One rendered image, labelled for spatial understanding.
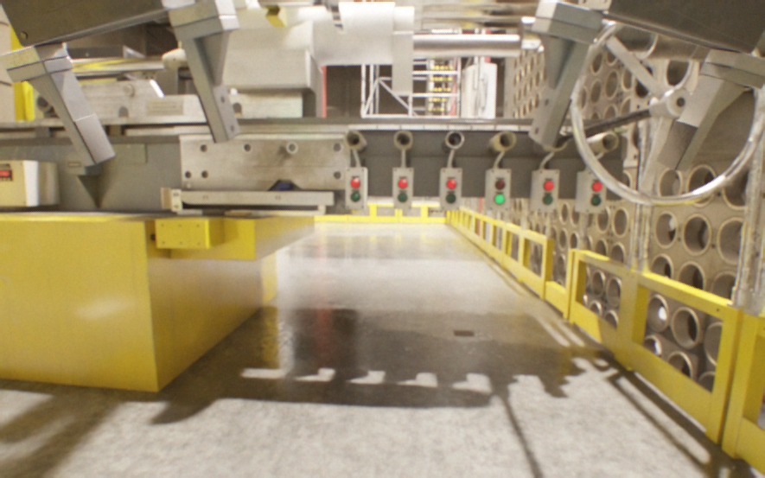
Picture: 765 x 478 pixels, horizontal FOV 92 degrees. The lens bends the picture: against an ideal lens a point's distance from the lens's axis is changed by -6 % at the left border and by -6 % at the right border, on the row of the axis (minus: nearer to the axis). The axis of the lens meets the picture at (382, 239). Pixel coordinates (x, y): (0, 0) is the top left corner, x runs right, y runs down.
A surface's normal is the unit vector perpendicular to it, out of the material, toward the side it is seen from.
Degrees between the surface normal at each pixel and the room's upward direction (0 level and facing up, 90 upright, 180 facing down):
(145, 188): 90
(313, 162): 90
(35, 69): 113
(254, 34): 68
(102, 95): 90
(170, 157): 90
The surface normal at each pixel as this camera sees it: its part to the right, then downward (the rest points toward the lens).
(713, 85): -0.98, -0.12
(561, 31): 0.06, 0.51
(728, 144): -0.07, 0.13
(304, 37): -0.05, -0.25
